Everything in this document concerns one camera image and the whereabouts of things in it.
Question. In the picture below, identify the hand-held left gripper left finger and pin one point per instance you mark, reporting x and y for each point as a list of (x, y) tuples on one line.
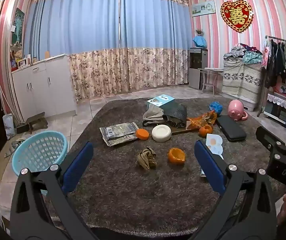
[(79, 166)]

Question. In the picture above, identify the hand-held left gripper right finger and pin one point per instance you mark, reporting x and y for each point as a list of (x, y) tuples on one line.
[(209, 166)]

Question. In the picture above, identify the white paper card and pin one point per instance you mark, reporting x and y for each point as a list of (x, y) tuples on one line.
[(215, 142)]

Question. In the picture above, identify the light blue plastic basket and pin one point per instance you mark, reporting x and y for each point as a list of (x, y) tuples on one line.
[(40, 150)]

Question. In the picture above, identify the grey printed plastic packet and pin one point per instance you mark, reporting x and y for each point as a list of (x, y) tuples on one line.
[(118, 133)]

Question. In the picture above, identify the orange peel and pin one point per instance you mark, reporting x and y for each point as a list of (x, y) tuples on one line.
[(142, 133), (176, 156), (205, 130)]

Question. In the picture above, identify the low table with lace cloth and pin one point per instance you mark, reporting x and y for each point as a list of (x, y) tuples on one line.
[(282, 102)]

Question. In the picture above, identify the black zip case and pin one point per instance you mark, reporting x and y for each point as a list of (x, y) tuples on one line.
[(230, 128)]

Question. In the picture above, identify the pink piggy mug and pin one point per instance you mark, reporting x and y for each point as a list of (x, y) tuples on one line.
[(235, 109)]

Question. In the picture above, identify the crumpled orange wrapper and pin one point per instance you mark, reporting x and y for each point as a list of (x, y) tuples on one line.
[(203, 118)]

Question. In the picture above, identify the grey shaggy rug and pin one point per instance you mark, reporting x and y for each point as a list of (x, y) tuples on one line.
[(123, 192)]

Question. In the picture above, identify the dark crumpled wrapper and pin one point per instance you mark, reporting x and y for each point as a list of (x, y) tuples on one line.
[(174, 122)]

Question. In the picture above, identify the crumpled blue plastic bag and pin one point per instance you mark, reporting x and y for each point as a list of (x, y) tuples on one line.
[(216, 107)]

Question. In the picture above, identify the chest with patterned cover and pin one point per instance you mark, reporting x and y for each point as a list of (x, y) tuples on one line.
[(241, 82)]

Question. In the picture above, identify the white round bowl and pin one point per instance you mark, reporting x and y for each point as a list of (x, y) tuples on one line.
[(161, 133)]

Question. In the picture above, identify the small wooden stool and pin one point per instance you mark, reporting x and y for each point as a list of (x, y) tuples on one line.
[(37, 121)]

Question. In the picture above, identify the rack of hanging clothes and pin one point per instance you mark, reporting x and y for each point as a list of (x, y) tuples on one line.
[(285, 60)]

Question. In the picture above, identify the green floor cloth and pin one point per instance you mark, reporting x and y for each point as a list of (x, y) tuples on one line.
[(15, 145)]

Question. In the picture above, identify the dark dustpan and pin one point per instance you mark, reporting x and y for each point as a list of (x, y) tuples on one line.
[(22, 128)]

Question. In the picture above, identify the white plastic bag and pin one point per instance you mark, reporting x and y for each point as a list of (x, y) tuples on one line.
[(8, 126)]

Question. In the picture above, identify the blue and white box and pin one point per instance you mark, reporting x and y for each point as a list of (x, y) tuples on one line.
[(160, 100)]

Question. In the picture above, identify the pile of clothes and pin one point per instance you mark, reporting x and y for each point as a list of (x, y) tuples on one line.
[(242, 52)]

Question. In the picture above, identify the small metal table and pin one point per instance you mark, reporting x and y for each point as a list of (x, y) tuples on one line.
[(209, 70)]

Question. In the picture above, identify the white cabinet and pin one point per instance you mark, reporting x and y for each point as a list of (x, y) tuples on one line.
[(43, 87)]

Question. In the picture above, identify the grey water dispenser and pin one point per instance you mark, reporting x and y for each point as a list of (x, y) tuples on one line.
[(198, 67)]

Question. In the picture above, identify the blue bottle cover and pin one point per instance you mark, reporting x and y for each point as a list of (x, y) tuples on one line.
[(199, 41)]

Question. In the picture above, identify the orange item on cabinet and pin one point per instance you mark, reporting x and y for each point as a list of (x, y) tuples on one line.
[(47, 54)]

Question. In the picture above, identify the blue floral curtain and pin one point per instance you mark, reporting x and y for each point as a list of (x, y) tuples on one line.
[(75, 47), (155, 42)]

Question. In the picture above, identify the small potted plant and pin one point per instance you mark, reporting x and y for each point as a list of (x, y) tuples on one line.
[(199, 32)]

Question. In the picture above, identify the white photo frame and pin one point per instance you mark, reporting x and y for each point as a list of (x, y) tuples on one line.
[(22, 62)]

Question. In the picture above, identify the red heart wall decoration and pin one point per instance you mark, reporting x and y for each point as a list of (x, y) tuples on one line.
[(236, 16)]

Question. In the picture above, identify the wall picture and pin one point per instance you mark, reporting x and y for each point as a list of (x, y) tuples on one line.
[(203, 8)]

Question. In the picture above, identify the green wall poster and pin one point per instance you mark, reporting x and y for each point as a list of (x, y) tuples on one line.
[(18, 27)]

